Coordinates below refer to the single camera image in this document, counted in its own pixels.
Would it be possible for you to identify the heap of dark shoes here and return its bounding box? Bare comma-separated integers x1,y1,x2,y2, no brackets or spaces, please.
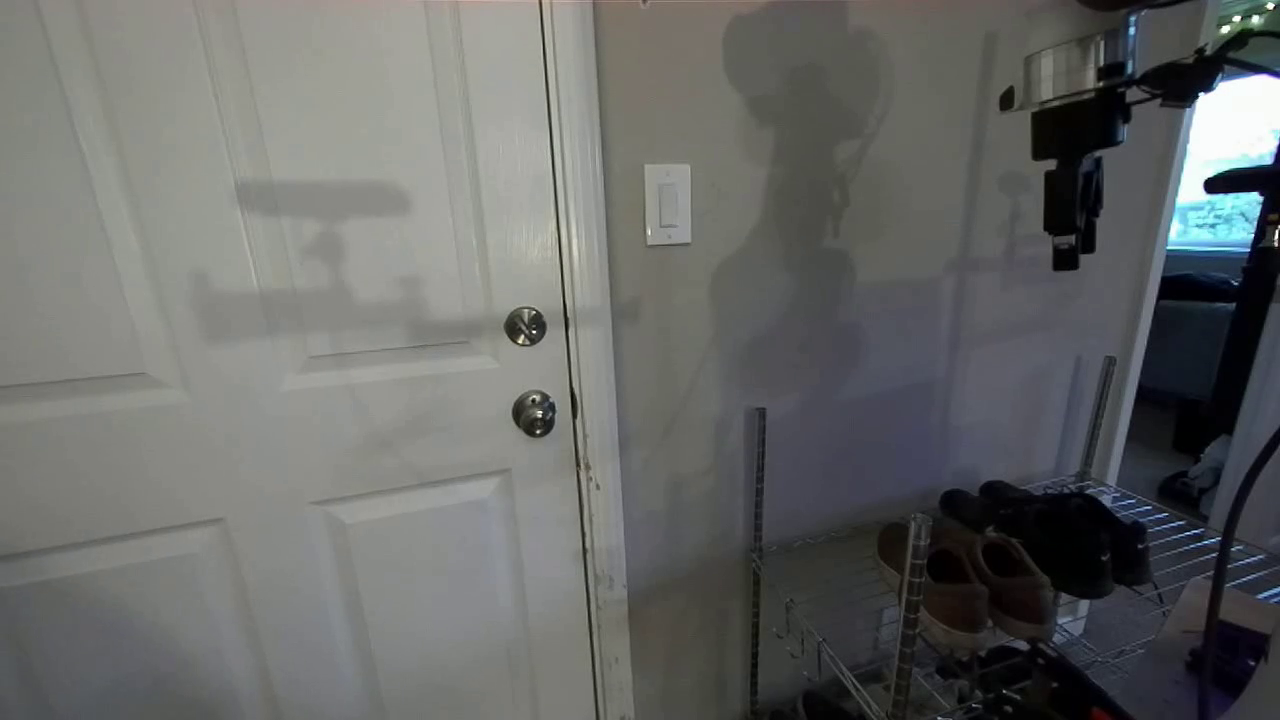
798,640,1136,720

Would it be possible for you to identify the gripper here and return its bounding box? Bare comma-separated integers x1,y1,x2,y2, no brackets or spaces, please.
1030,93,1133,273

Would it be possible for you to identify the metal wire shoe rack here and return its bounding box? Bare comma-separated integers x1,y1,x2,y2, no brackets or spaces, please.
748,355,1280,720

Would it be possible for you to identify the silver door knob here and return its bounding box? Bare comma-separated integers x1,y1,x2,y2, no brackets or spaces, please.
511,389,558,439

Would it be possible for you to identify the white panel door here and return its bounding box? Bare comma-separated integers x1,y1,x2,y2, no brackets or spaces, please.
0,0,601,720

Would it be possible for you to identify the black sneaker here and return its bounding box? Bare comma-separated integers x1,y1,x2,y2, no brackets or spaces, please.
938,488,1117,601
978,480,1157,589

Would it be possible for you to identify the silver deadbolt lock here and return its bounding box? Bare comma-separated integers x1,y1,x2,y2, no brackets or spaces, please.
503,306,548,348

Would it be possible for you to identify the brown shoe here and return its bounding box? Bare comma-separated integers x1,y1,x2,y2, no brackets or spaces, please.
877,520,993,653
963,530,1060,642

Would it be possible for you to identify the grey sofa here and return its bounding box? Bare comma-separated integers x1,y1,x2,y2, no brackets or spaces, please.
1138,270,1243,403

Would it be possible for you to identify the window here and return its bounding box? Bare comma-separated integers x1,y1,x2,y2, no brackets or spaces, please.
1168,72,1280,251

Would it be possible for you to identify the white door frame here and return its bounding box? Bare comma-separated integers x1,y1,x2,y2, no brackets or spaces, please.
540,0,637,720

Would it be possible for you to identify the white wall switch plate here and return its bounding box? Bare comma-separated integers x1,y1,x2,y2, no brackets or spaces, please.
644,163,693,247

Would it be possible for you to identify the black cable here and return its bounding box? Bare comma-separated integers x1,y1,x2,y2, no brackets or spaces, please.
1195,428,1280,720

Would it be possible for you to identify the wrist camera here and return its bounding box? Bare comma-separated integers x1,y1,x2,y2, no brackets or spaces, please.
1137,55,1227,109

